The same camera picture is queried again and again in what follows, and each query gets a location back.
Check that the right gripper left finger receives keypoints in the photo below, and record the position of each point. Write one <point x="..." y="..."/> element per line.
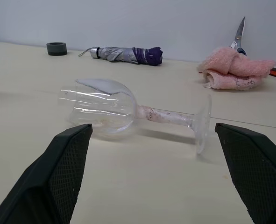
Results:
<point x="46" y="177"/>

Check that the folded silver purple umbrella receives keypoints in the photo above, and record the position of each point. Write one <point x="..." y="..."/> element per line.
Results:
<point x="123" y="54"/>

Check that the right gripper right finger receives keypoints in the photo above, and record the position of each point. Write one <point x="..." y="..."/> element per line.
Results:
<point x="256" y="172"/>

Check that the clear wine glass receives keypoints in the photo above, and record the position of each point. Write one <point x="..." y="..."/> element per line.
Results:
<point x="168" y="117"/>

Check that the pink fluffy towel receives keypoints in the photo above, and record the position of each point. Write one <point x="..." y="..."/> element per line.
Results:
<point x="235" y="67"/>

